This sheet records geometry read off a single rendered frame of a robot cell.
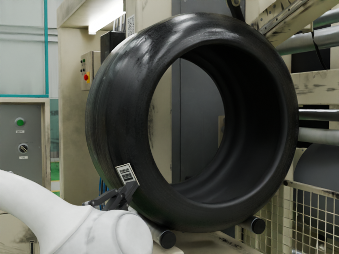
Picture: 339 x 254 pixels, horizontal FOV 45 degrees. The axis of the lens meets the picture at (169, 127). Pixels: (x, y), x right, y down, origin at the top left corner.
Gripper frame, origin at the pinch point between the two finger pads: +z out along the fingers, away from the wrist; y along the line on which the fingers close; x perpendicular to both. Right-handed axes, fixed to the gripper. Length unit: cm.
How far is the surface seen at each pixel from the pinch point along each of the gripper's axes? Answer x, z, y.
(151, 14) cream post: 1, 60, -32
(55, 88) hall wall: -580, 724, 16
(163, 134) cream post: -10.6, 47.8, 4.6
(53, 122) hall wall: -606, 686, 82
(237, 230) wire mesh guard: -6, 55, 53
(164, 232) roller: -0.4, 5.4, 15.9
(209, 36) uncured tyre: 25.1, 28.3, -21.4
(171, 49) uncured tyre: 17.7, 20.3, -23.3
